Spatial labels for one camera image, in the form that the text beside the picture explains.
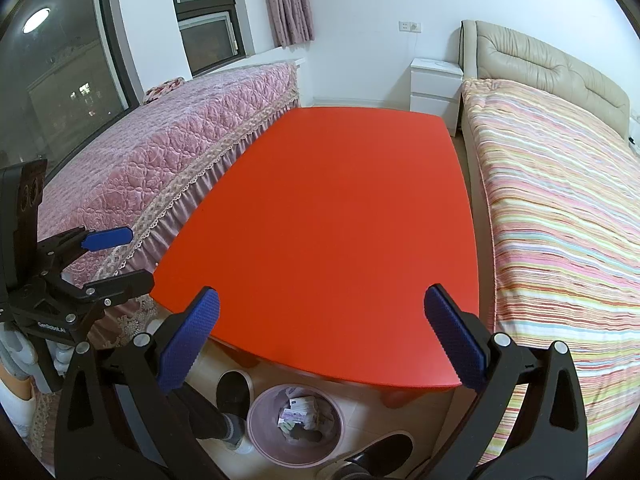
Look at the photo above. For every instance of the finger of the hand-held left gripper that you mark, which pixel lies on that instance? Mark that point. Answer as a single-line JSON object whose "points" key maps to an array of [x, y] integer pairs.
{"points": [[125, 285], [107, 239]]}

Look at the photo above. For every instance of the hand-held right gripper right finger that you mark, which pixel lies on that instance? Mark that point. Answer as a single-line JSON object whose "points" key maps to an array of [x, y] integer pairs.
{"points": [[457, 340]]}

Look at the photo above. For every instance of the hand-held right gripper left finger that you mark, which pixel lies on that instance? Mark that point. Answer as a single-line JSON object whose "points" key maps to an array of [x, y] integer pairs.
{"points": [[190, 340]]}

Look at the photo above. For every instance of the pink trash bin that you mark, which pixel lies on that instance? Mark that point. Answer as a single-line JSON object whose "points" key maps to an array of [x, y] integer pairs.
{"points": [[260, 440]]}

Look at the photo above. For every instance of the purple printed paper packet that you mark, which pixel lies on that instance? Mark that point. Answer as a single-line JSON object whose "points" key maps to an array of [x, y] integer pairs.
{"points": [[297, 412]]}

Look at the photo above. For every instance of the black cloth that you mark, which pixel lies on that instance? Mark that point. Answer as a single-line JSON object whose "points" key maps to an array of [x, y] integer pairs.
{"points": [[306, 436]]}

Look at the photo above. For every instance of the person's left hand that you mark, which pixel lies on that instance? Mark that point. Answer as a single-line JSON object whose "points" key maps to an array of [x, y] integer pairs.
{"points": [[17, 355]]}

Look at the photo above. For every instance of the black slipper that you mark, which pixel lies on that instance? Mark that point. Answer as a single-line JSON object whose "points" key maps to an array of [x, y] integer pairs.
{"points": [[385, 452], [234, 390]]}

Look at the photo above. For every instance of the pink quilted bed cover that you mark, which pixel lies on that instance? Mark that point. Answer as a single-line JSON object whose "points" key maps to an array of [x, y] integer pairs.
{"points": [[150, 160]]}

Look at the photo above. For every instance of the striped pastel blanket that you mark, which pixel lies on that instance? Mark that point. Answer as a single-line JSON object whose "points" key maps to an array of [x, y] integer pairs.
{"points": [[560, 235]]}

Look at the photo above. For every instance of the large glass window pane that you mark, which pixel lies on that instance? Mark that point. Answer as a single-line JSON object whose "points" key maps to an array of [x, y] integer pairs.
{"points": [[75, 85]]}

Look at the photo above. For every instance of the floral cushion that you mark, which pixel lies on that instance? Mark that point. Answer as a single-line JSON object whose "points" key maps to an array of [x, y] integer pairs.
{"points": [[165, 89]]}

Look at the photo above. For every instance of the red table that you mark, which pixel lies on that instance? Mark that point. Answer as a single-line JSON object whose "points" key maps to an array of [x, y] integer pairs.
{"points": [[325, 210]]}

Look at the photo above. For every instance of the dark framed window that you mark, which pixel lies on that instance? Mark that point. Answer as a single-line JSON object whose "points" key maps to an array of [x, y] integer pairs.
{"points": [[210, 35]]}

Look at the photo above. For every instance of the white nightstand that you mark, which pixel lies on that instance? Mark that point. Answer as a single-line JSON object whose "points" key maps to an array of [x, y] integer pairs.
{"points": [[432, 90]]}

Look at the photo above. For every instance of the beige padded bed headboard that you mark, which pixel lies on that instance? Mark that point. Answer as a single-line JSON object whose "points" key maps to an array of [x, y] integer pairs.
{"points": [[540, 65]]}

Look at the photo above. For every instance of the pink curtain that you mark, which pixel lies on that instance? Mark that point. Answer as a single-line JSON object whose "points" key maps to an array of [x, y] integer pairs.
{"points": [[290, 0]]}

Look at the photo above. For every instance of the wall socket with black plug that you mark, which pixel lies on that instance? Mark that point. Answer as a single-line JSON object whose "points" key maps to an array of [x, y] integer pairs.
{"points": [[635, 132]]}

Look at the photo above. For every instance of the white wall socket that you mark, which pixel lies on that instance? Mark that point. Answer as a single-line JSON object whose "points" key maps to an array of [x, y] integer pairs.
{"points": [[410, 26]]}

